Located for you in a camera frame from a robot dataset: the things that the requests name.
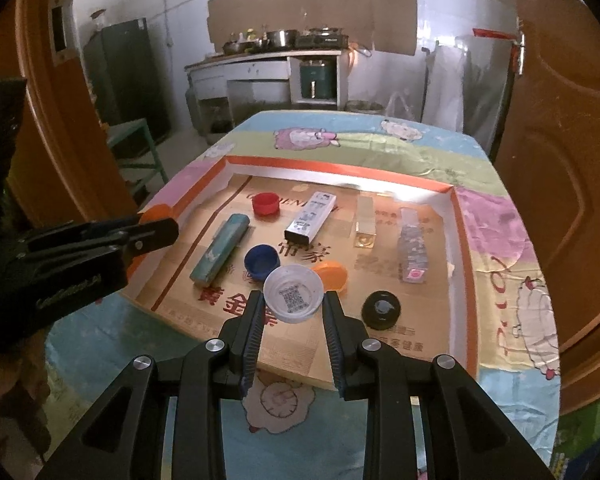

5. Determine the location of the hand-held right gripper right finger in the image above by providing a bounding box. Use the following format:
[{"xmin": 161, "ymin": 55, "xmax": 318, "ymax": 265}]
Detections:
[{"xmin": 322, "ymin": 290, "xmax": 556, "ymax": 480}]

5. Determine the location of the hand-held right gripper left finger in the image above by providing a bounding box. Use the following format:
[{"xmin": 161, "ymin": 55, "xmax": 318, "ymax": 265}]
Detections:
[{"xmin": 35, "ymin": 290, "xmax": 266, "ymax": 480}]

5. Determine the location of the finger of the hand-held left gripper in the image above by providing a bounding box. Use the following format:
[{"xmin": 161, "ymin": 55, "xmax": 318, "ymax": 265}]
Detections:
[
  {"xmin": 26, "ymin": 214, "xmax": 145, "ymax": 255},
  {"xmin": 112, "ymin": 217, "xmax": 180, "ymax": 264}
]

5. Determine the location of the shallow cardboard box orange rim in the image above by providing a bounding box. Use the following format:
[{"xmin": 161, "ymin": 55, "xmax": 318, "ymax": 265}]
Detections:
[{"xmin": 125, "ymin": 156, "xmax": 478, "ymax": 393}]

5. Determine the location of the small orange bottle cap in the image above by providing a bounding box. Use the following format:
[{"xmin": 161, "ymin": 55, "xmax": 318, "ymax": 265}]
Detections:
[{"xmin": 130, "ymin": 203, "xmax": 173, "ymax": 273}]

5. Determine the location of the black bottle cap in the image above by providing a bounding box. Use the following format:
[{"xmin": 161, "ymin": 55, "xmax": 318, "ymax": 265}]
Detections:
[{"xmin": 361, "ymin": 290, "xmax": 404, "ymax": 331}]

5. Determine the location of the white bottle cap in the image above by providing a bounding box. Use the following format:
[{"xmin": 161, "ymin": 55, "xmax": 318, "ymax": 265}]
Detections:
[{"xmin": 263, "ymin": 265, "xmax": 326, "ymax": 324}]

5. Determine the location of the large orange lid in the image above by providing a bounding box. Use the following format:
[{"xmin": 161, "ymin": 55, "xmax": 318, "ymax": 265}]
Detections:
[{"xmin": 312, "ymin": 261, "xmax": 348, "ymax": 297}]

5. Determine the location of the teal rectangular box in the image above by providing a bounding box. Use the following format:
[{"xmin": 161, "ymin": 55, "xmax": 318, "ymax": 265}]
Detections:
[{"xmin": 190, "ymin": 213, "xmax": 251, "ymax": 287}]

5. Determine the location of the blue bottle cap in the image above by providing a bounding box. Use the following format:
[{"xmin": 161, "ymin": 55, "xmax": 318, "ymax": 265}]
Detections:
[{"xmin": 244, "ymin": 244, "xmax": 281, "ymax": 280}]

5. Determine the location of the clear floral plastic box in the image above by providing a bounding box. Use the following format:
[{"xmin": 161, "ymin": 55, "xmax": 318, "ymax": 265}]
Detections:
[{"xmin": 397, "ymin": 206, "xmax": 428, "ymax": 285}]

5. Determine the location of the gold rectangular block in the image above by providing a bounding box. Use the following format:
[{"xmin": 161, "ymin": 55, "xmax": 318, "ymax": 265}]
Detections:
[{"xmin": 354, "ymin": 195, "xmax": 377, "ymax": 250}]

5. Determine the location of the red bottle cap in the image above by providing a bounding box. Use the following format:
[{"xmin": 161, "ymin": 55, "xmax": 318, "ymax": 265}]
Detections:
[{"xmin": 252, "ymin": 192, "xmax": 281, "ymax": 217}]

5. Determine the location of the black and white box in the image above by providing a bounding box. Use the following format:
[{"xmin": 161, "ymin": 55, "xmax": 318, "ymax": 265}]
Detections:
[{"xmin": 284, "ymin": 191, "xmax": 338, "ymax": 247}]

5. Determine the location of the green metal stool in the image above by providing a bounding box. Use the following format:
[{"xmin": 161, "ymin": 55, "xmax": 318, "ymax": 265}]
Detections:
[{"xmin": 105, "ymin": 119, "xmax": 168, "ymax": 201}]

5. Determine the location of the dark green refrigerator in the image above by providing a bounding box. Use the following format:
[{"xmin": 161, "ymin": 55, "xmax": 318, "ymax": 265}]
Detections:
[{"xmin": 83, "ymin": 18, "xmax": 171, "ymax": 143}]

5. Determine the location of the kitchen counter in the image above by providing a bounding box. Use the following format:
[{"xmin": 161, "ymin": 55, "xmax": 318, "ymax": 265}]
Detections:
[{"xmin": 185, "ymin": 49, "xmax": 353, "ymax": 111}]

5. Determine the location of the metal door strike plate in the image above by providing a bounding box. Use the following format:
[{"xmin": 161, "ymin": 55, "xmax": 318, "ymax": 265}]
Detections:
[{"xmin": 48, "ymin": 0, "xmax": 76, "ymax": 66}]

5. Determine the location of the steel pot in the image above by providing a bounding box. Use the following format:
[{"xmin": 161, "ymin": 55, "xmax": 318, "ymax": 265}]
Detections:
[{"xmin": 266, "ymin": 30, "xmax": 298, "ymax": 48}]

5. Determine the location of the black gas stove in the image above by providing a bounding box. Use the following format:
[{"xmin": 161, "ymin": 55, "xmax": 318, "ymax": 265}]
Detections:
[{"xmin": 302, "ymin": 30, "xmax": 350, "ymax": 48}]

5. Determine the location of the green printed carton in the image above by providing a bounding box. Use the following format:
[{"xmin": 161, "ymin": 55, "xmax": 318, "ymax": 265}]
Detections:
[{"xmin": 555, "ymin": 392, "xmax": 600, "ymax": 480}]

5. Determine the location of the brown wooden door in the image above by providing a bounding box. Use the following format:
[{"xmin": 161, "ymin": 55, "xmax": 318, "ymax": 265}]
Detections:
[{"xmin": 495, "ymin": 0, "xmax": 600, "ymax": 411}]

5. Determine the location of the cardboard wall panel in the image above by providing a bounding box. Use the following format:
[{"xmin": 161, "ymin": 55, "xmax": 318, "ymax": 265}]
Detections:
[{"xmin": 207, "ymin": 0, "xmax": 418, "ymax": 56}]

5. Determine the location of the door handle with red strip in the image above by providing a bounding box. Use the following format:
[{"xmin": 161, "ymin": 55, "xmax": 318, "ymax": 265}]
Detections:
[{"xmin": 472, "ymin": 20, "xmax": 526, "ymax": 76}]

